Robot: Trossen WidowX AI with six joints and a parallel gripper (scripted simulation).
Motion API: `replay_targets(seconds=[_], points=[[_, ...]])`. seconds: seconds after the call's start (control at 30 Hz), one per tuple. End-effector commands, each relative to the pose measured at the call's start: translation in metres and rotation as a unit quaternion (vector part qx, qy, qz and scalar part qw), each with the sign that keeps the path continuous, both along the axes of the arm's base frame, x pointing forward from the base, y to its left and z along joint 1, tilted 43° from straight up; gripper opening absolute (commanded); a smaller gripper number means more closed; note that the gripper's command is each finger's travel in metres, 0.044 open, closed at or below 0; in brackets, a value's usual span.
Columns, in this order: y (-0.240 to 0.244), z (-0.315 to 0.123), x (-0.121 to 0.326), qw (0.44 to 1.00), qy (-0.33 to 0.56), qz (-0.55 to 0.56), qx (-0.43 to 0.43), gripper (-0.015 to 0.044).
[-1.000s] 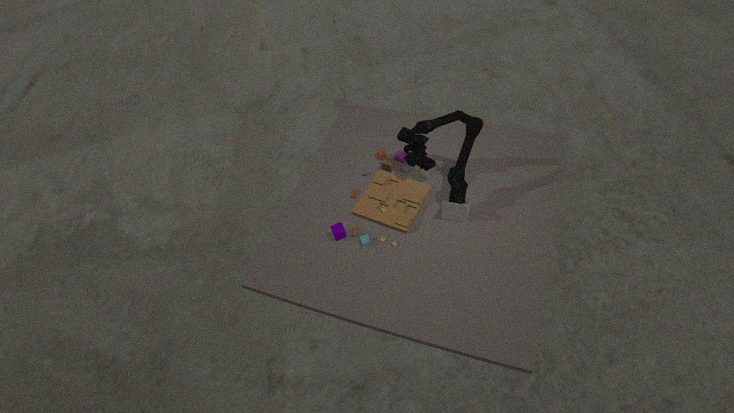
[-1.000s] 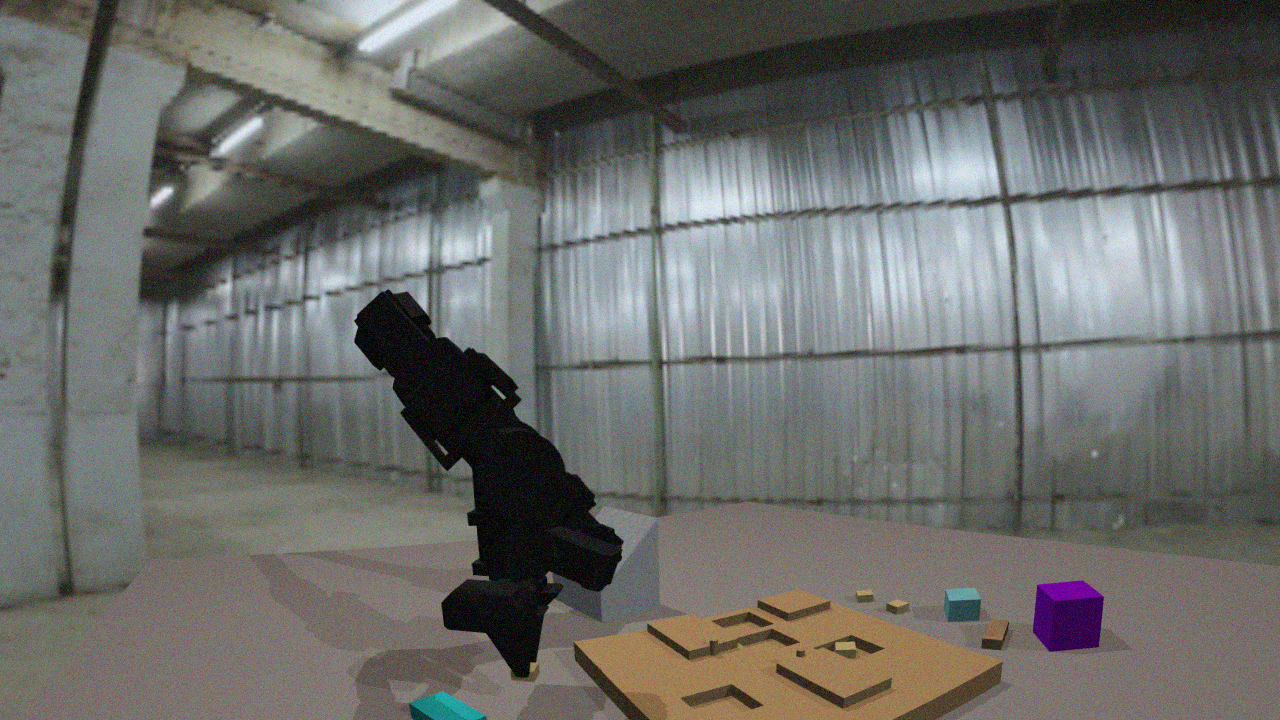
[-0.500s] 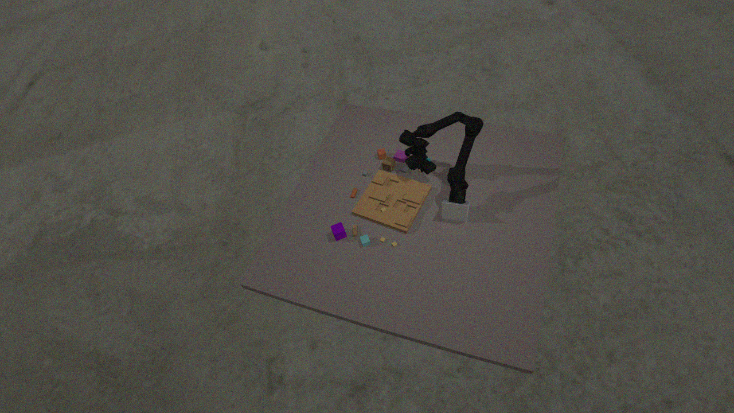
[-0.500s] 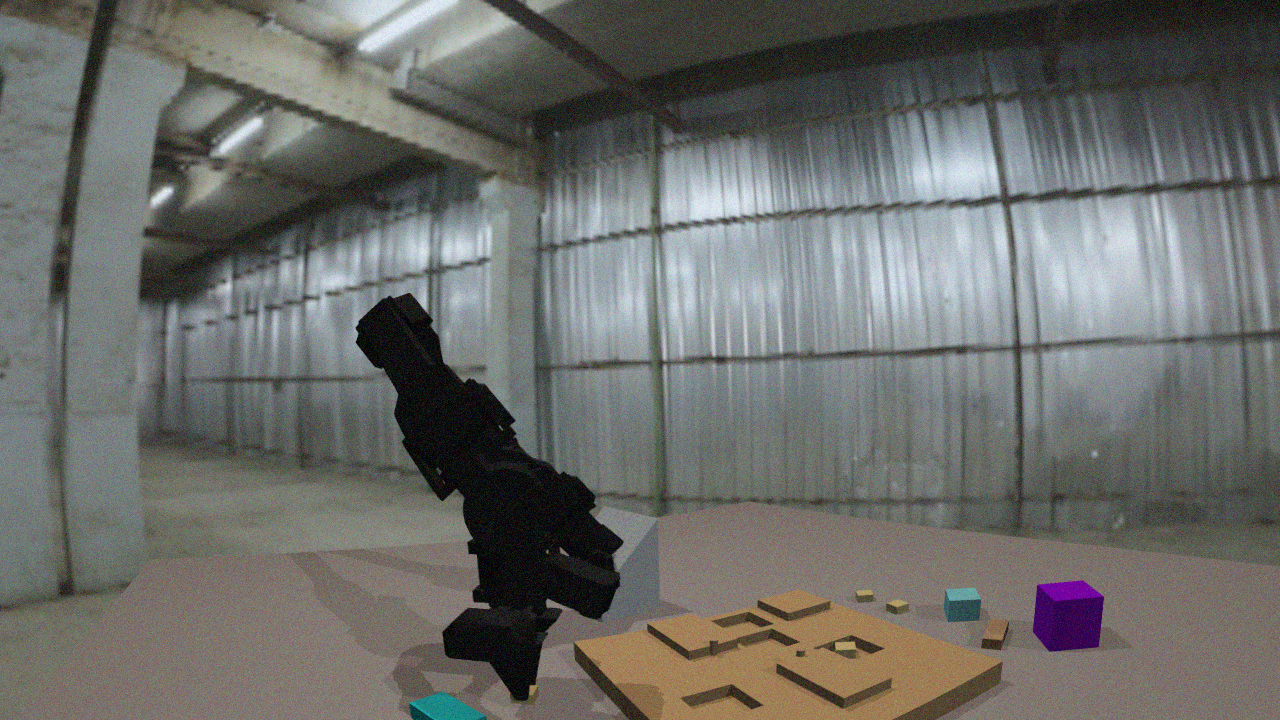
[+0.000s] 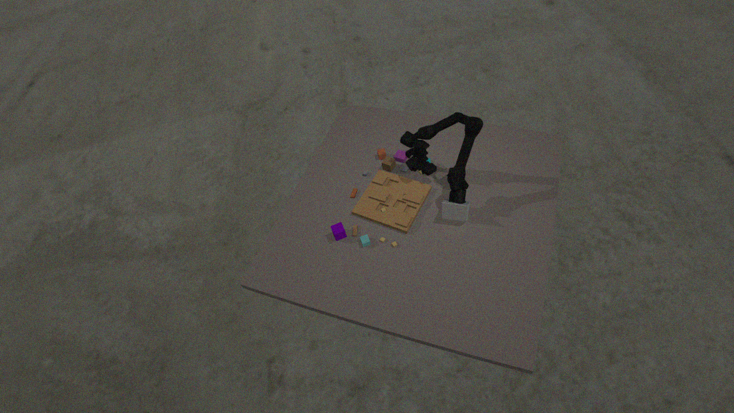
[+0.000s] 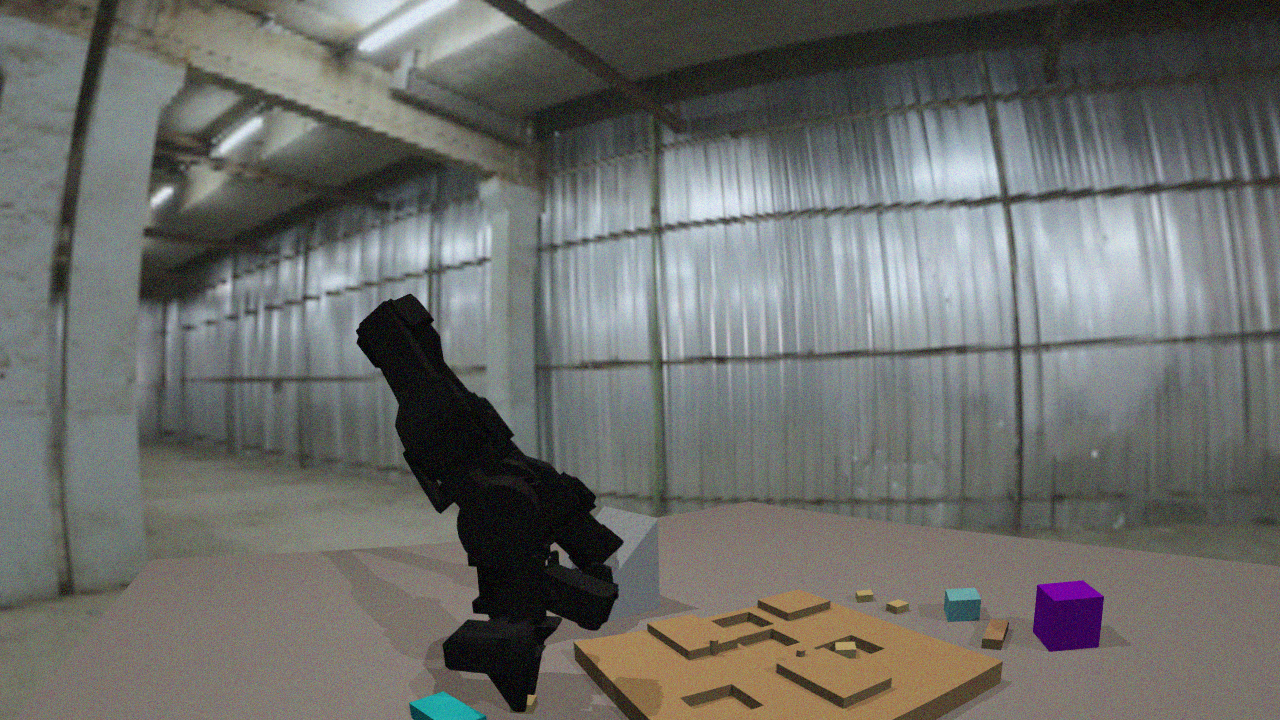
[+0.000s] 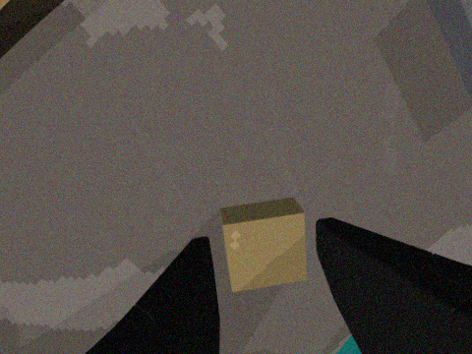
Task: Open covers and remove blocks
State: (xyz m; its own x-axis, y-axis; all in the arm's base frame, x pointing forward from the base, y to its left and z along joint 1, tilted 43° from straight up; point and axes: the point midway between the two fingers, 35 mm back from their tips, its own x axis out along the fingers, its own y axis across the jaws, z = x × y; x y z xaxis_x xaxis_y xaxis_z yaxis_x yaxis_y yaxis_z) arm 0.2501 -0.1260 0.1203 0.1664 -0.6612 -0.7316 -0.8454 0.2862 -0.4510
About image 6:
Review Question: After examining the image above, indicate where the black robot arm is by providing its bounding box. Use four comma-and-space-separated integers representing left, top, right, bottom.
356, 293, 625, 630

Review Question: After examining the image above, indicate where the purple cube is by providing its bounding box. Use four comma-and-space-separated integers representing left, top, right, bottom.
1033, 580, 1105, 652

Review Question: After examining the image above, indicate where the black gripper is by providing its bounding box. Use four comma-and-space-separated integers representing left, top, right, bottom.
443, 537, 562, 712

